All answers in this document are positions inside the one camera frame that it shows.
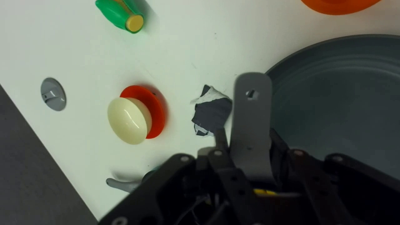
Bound grey round disc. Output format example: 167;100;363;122
40;76;68;112

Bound grey round plate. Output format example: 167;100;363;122
267;34;400;180

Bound green tool yellow end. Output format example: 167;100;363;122
94;0;148;35

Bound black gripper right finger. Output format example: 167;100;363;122
270;129;400;225

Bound cream plastic bowl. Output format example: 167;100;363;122
107;96;153;146

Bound small teal frying pan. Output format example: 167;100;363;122
105;174;145;194

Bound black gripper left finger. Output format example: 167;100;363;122
98;126;260;225

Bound black white crumpled tape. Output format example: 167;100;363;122
190;84;234;137

